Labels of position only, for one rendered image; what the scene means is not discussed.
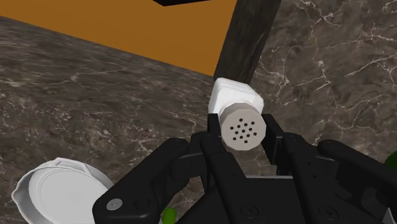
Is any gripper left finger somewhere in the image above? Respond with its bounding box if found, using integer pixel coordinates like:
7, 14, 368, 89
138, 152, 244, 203
92, 113, 265, 224

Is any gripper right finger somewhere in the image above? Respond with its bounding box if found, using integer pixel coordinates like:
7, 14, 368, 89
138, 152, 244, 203
263, 113, 397, 224

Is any white salt shaker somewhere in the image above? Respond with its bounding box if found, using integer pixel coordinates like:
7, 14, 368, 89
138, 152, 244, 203
207, 77, 267, 152

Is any green object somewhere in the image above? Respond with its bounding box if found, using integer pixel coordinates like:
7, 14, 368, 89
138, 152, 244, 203
161, 206, 178, 224
384, 150, 397, 171

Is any white plate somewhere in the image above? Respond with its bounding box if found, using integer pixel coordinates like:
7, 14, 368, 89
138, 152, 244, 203
11, 157, 115, 224

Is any dark wooden post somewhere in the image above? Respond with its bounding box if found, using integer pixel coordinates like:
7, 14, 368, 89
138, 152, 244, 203
213, 0, 282, 85

